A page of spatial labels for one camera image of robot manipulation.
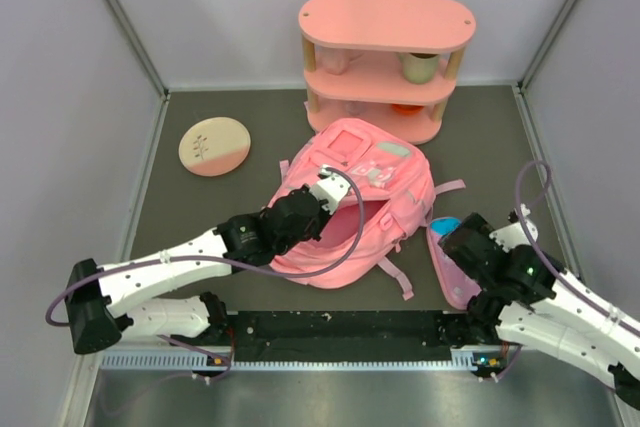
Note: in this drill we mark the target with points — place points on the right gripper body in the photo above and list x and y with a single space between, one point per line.
480 224

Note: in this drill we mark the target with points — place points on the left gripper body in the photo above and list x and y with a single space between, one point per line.
313 230

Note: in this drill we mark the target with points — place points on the purple pencil case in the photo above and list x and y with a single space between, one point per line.
457 287

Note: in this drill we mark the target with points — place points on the pink student backpack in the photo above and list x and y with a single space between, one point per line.
395 196

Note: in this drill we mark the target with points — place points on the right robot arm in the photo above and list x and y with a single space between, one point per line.
556 314

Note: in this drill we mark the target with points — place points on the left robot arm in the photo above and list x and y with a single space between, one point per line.
96 310

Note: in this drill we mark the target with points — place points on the pink and cream plate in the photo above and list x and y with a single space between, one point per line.
214 146

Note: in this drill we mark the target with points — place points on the orange bowl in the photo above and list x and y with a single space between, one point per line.
407 110

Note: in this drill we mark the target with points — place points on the pink mug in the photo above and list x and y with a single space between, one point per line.
336 61

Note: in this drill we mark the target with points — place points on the pink three-tier shelf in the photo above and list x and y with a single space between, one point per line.
373 82

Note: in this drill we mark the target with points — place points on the green cup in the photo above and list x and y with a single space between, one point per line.
418 68

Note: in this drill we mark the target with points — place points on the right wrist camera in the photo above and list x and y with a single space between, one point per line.
513 234

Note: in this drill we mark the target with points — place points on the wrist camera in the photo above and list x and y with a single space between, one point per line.
513 234
331 188

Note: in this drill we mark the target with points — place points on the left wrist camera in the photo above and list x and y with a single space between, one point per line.
331 188

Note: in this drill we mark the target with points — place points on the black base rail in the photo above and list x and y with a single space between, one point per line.
337 336

